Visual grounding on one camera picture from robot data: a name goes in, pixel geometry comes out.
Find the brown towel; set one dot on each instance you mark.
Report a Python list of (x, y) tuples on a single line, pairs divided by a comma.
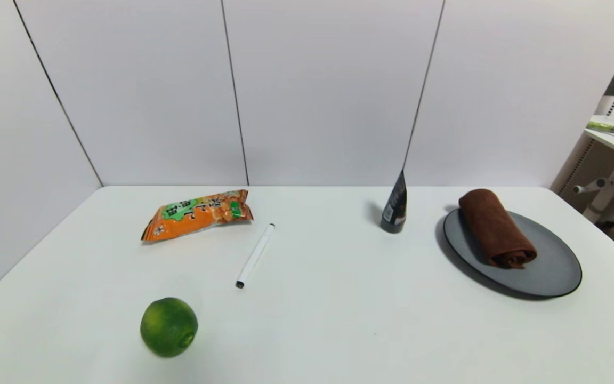
[(493, 229)]

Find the gray round plate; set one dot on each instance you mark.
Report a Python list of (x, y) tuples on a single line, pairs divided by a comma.
[(557, 269)]

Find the white marker pen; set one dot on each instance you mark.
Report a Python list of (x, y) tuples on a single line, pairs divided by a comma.
[(255, 256)]

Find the black squeeze tube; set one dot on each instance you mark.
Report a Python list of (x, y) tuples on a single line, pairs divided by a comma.
[(394, 213)]

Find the orange snack bag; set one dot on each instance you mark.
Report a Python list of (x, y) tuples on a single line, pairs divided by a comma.
[(195, 220)]

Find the green citrus fruit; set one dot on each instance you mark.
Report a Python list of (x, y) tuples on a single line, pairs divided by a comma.
[(168, 326)]

